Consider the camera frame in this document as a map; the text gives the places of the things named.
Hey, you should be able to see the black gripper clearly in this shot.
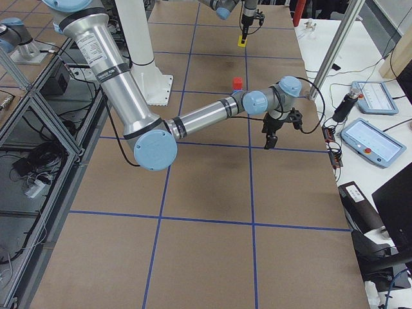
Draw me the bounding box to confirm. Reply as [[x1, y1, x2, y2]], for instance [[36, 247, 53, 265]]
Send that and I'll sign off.
[[261, 109, 303, 149], [241, 6, 265, 44]]

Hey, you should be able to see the yellow cube block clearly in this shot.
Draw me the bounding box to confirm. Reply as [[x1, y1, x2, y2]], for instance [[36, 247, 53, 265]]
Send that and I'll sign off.
[[238, 35, 247, 48]]

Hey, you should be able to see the red cube block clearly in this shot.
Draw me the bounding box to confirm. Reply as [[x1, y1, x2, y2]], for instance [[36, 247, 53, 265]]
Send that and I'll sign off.
[[232, 77, 243, 91]]

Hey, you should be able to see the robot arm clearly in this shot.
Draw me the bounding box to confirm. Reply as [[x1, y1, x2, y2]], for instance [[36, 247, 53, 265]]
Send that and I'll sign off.
[[45, 1, 302, 171], [199, 0, 265, 47]]

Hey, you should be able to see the black water bottle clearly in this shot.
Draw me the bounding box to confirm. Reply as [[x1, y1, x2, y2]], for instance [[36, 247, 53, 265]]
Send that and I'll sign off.
[[332, 88, 361, 123]]

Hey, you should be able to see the brown paper table cover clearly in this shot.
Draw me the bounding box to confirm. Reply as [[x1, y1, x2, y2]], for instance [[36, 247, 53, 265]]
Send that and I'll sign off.
[[30, 3, 371, 309]]

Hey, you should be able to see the teach pendant near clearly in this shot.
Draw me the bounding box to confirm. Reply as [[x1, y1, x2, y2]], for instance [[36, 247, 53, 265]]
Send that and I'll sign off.
[[341, 118, 407, 168]]

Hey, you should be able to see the teach pendant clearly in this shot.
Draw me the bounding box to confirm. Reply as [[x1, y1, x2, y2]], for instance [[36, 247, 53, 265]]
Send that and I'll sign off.
[[351, 81, 399, 115], [341, 118, 407, 168]]

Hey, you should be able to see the teach pendant far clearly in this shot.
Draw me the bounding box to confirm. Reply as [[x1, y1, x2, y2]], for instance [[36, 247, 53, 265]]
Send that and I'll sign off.
[[351, 81, 399, 115]]

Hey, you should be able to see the black monitor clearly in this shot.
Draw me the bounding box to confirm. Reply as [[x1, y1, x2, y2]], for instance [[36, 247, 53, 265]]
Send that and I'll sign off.
[[372, 171, 411, 250]]

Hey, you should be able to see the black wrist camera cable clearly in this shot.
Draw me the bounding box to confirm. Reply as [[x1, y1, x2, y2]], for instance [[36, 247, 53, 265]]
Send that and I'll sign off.
[[276, 77, 324, 135]]

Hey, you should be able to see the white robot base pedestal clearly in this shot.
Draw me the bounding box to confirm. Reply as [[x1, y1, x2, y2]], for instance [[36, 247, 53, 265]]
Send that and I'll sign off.
[[115, 0, 173, 106]]

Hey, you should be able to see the aluminium frame post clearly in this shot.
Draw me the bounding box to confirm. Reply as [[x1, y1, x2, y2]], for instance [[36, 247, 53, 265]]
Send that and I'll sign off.
[[308, 0, 366, 101]]

